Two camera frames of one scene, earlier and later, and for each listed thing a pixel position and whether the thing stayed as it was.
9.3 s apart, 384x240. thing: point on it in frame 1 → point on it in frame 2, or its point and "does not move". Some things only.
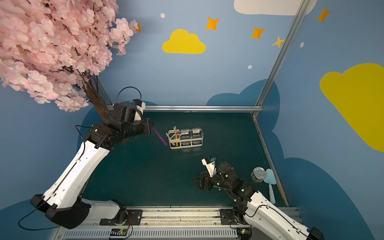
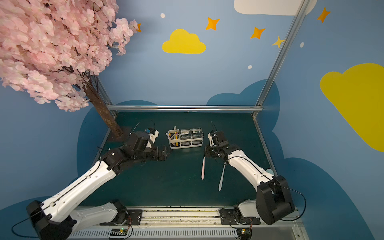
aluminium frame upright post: (300, 11) does not move
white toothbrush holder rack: (185, 138) does not move
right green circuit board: (244, 233) does not move
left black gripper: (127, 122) → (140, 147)
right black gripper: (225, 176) → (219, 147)
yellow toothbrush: (177, 144) does not move
